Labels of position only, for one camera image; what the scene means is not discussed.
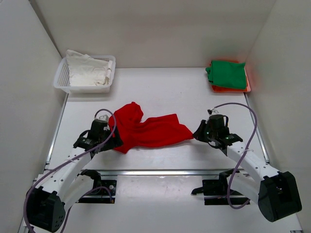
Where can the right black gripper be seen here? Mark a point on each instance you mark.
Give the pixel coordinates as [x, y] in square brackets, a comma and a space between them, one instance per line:
[198, 134]

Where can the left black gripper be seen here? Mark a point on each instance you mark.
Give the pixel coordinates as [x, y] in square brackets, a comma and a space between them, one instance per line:
[116, 141]

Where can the red t-shirt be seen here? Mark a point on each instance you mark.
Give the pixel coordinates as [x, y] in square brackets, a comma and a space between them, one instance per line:
[154, 132]

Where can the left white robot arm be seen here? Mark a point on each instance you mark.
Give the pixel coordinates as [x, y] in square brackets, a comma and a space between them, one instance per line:
[50, 199]

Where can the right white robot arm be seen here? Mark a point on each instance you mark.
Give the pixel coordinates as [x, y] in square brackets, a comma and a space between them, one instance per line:
[275, 192]

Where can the folded orange t-shirt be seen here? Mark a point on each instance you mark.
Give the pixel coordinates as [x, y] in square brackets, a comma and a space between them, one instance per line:
[218, 89]

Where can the folded green t-shirt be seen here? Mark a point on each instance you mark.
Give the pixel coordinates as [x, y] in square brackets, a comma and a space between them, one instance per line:
[227, 75]

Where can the crumpled white t-shirt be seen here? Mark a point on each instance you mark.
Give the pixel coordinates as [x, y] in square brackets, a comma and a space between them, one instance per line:
[87, 71]

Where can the white plastic basket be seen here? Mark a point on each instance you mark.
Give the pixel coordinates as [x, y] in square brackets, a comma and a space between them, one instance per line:
[61, 78]

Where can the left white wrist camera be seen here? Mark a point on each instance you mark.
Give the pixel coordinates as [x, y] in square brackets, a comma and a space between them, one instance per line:
[104, 118]

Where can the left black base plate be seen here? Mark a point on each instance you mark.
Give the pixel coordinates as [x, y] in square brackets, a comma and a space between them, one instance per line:
[105, 195]

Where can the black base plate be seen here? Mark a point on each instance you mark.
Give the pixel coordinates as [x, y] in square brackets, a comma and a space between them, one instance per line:
[105, 195]
[215, 194]

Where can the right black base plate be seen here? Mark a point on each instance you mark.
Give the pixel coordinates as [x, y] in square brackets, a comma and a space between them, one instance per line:
[215, 194]

